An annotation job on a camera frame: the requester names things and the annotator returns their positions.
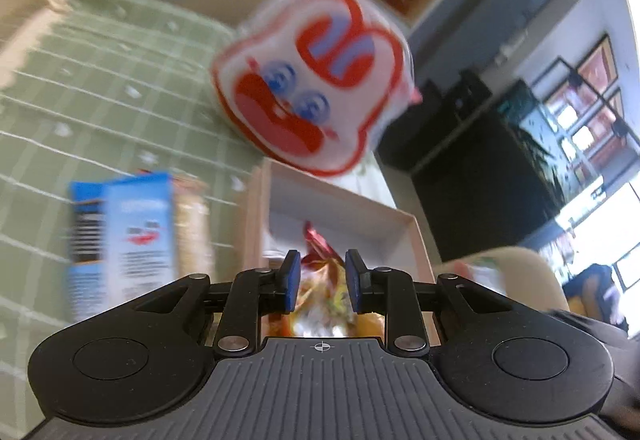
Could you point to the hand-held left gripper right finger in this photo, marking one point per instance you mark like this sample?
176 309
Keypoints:
355 280

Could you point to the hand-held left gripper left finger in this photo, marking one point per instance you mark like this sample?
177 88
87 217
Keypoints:
291 280

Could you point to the red orange snack packet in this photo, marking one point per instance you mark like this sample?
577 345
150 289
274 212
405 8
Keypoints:
322 270

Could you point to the pink cardboard box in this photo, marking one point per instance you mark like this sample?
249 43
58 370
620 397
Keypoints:
350 210

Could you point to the beige wafer bar packet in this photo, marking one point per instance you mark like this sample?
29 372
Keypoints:
192 225

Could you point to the blue snack packet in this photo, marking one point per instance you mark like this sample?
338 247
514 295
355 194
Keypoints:
130 240

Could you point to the black fish tank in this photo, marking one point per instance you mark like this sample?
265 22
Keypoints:
475 200

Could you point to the black water dispenser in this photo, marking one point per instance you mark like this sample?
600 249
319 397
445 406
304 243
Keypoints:
440 120

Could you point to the red white rabbit bag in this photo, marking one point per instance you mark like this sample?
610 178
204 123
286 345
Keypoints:
310 80

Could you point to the dark blue object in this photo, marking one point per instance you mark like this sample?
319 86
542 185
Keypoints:
597 295

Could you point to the green checked tablecloth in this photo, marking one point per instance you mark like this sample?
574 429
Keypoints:
125 70

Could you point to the large window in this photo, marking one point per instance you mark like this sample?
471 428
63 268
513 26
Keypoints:
595 120

